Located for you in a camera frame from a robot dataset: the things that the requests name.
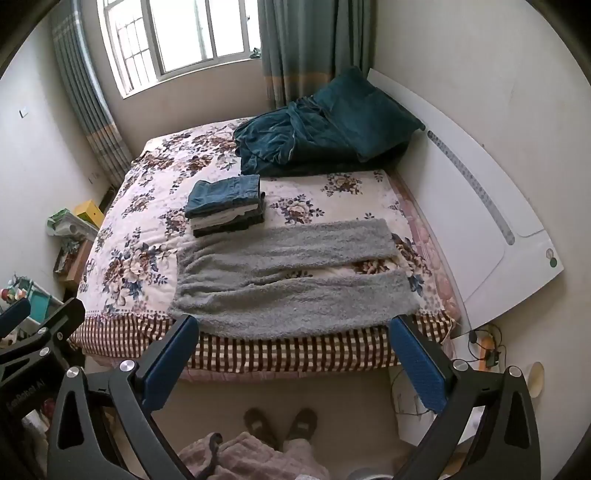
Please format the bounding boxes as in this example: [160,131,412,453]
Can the grey-green striped curtain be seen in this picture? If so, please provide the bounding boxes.
[256,0,377,112]
[51,0,134,185]

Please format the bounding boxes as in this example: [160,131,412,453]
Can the pink patterned bed sheet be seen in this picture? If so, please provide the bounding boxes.
[392,173,465,333]

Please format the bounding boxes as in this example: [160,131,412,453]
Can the dark slipper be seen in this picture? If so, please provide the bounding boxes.
[244,407,280,450]
[284,407,318,441]

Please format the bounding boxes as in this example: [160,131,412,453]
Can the black charger cable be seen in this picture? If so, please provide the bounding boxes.
[467,323,506,370]

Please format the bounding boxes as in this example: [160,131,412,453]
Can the yellow box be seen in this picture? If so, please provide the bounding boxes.
[74,199,105,229]

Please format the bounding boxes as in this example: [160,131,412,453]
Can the green white plastic bag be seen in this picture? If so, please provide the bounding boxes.
[46,209,77,237]

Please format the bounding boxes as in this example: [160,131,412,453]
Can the clear plastic storage box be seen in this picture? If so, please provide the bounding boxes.
[55,219,100,243]

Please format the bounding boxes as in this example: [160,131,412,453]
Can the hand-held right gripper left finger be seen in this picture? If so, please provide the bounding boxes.
[46,315,199,480]

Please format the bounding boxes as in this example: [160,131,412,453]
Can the grey fluffy pants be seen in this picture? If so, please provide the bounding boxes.
[168,218,421,340]

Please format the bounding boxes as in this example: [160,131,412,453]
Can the floral bedspread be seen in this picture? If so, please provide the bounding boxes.
[69,117,462,381]

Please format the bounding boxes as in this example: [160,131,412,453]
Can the white bed headboard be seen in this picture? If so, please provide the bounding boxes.
[367,68,565,340]

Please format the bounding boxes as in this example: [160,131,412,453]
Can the folded white garment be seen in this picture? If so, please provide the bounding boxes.
[191,205,266,229]

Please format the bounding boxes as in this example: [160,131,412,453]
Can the teal shelf cart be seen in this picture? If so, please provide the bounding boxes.
[0,274,63,333]

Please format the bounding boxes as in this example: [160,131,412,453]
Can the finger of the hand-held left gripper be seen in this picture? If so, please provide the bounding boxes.
[0,298,31,339]
[0,299,86,374]

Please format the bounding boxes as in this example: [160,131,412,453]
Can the cardboard box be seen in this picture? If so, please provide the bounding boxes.
[53,237,95,284]

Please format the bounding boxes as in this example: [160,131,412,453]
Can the teal velvet pillow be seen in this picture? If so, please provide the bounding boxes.
[311,66,426,162]

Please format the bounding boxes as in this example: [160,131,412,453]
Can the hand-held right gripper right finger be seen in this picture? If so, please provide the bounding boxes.
[390,315,541,480]

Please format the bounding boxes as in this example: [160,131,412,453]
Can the barred sliding window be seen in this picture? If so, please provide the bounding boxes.
[95,0,262,97]

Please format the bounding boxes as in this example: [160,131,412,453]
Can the white bedside cabinet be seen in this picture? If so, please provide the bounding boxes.
[388,364,488,446]

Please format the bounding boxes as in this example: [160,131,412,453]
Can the folded black garment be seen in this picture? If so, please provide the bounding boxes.
[193,217,267,238]

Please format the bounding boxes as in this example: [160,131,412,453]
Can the teal velvet blanket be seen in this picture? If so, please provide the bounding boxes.
[233,97,411,178]

